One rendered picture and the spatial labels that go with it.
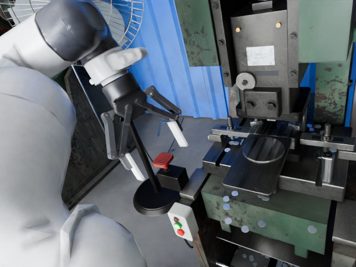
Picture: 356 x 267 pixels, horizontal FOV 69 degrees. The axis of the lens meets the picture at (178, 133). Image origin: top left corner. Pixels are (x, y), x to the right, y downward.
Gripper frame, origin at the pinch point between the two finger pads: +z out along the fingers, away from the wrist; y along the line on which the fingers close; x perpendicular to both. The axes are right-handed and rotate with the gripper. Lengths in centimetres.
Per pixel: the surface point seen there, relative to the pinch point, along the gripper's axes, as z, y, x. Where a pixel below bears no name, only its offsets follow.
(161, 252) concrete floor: 72, -4, -80
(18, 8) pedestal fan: -66, -8, -70
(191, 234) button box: 36.9, -4.5, -22.7
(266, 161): 19.7, -26.8, 2.4
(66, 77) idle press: -44, -29, -147
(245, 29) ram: -16.3, -34.7, 7.3
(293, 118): 12.4, -38.7, 7.4
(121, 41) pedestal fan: -37, -38, -62
